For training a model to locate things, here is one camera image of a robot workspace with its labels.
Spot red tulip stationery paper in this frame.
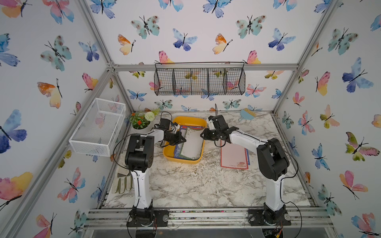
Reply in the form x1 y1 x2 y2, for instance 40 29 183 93
220 143 249 170

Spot blue floral stationery paper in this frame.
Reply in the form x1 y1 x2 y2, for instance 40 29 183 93
245 149 250 166

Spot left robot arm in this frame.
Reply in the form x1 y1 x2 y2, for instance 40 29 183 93
125 119 186 227

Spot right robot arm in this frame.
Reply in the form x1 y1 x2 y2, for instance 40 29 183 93
200 115 291 226

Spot blue stationery paper lower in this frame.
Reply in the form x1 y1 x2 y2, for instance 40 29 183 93
173 143 183 159

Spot yellow plastic storage box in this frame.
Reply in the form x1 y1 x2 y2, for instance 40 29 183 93
163 116 207 165

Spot potted artificial flowers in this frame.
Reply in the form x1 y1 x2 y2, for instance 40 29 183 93
129 108 161 130

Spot black wire wall basket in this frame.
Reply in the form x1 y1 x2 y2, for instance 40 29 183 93
151 62 246 96

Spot white mesh wall basket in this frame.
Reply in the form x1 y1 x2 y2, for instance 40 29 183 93
69 98 126 157

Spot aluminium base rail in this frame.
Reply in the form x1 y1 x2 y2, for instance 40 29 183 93
84 207 338 238

